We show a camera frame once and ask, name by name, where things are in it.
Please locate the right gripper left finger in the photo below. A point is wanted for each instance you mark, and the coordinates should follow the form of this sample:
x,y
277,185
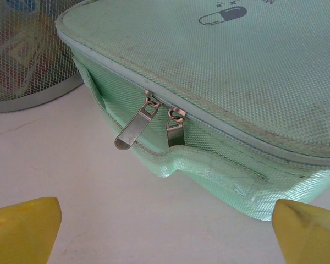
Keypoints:
x,y
19,236

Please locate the mint green zip pouch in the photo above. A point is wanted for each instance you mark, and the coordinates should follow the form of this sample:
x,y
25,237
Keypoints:
x,y
209,68

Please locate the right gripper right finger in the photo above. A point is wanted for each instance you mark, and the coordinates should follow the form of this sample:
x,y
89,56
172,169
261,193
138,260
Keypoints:
x,y
313,239

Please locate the grey metal mesh bin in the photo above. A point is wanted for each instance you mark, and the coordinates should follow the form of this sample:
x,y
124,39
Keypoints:
x,y
16,55

